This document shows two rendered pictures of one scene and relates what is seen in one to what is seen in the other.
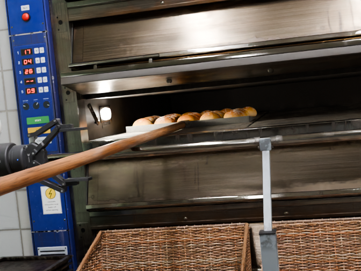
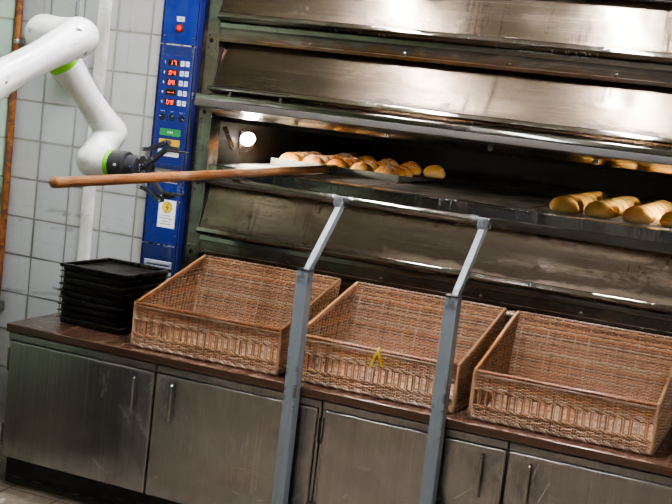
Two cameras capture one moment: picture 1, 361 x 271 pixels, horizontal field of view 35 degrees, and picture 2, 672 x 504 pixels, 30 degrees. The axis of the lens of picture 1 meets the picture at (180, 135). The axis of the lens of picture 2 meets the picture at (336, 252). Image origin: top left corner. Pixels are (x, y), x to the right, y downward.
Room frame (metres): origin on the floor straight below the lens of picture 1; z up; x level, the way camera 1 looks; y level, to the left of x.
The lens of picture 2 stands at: (-2.28, -0.99, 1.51)
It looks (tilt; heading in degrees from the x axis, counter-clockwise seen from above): 7 degrees down; 11
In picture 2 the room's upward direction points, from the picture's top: 6 degrees clockwise
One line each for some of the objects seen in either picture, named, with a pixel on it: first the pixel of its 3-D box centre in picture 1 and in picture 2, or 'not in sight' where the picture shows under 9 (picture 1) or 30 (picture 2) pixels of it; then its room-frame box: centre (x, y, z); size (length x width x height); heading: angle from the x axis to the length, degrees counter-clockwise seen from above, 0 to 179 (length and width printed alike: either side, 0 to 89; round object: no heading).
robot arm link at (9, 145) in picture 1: (7, 159); (122, 164); (1.60, 0.49, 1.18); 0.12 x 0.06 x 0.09; 168
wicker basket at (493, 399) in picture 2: not in sight; (579, 377); (1.58, -1.06, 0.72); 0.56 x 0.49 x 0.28; 79
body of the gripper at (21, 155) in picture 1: (30, 157); (141, 167); (1.59, 0.42, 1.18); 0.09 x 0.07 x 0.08; 78
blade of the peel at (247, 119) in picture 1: (193, 121); (351, 168); (2.69, -0.07, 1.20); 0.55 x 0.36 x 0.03; 78
